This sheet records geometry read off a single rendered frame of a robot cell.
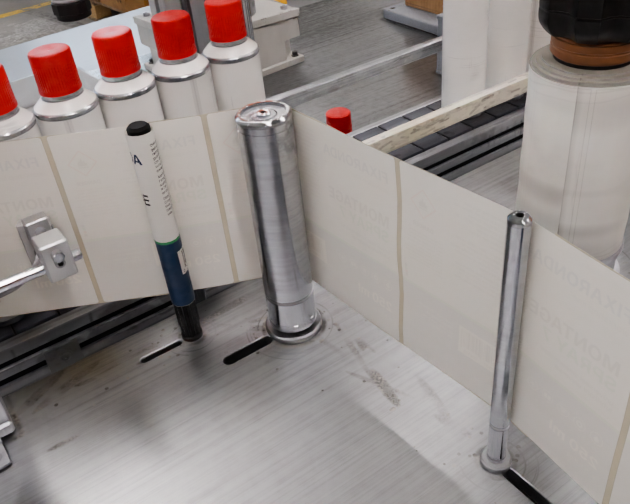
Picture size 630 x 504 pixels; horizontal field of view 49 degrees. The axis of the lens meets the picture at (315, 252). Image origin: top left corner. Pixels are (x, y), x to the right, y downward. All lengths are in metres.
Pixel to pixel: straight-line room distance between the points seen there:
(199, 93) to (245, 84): 0.05
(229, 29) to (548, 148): 0.29
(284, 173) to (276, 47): 0.72
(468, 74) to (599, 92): 0.36
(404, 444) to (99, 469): 0.20
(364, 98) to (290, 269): 0.58
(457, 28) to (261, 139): 0.42
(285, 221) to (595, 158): 0.22
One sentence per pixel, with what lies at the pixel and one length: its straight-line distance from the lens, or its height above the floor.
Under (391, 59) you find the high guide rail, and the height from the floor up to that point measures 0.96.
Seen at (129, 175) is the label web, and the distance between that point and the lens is 0.51.
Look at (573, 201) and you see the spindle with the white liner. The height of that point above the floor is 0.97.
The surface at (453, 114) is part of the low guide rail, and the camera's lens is 0.81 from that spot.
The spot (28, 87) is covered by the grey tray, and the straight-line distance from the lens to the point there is 1.21.
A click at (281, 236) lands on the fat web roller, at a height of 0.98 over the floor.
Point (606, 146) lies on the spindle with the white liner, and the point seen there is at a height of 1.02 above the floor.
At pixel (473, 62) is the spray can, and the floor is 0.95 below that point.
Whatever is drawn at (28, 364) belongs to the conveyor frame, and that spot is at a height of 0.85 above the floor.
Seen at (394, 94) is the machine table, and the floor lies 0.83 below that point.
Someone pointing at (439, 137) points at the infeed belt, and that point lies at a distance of 0.82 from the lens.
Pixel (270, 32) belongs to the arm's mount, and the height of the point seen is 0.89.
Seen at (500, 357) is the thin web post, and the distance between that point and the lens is 0.40.
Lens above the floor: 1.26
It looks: 36 degrees down
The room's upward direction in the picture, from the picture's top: 6 degrees counter-clockwise
